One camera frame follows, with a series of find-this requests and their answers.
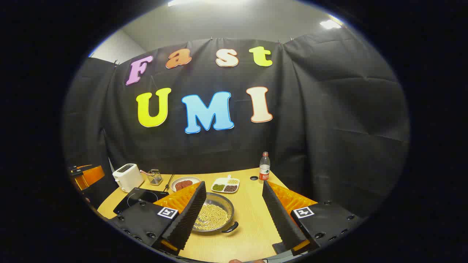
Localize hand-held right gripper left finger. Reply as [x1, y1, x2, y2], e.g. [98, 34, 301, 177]
[110, 181, 207, 256]

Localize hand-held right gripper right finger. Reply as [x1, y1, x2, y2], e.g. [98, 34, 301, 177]
[262, 180, 364, 256]

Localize steel pot with black handles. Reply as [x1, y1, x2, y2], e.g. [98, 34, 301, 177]
[192, 193, 239, 234]

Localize black induction cooktop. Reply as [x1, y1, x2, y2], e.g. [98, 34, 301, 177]
[113, 187, 169, 215]

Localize heap of soybeans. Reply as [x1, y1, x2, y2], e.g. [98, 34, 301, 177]
[194, 204, 229, 230]

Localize white toaster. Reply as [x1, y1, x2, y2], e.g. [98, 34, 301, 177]
[112, 163, 144, 193]

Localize round white plate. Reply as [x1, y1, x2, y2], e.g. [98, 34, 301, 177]
[171, 176, 201, 193]

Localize white divided bean dish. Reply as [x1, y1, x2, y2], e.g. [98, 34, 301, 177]
[211, 175, 240, 194]

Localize clear bottle with red label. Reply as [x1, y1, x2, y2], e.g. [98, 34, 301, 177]
[259, 152, 271, 182]

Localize wire mesh utensil holder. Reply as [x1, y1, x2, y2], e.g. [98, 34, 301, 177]
[147, 169, 163, 186]

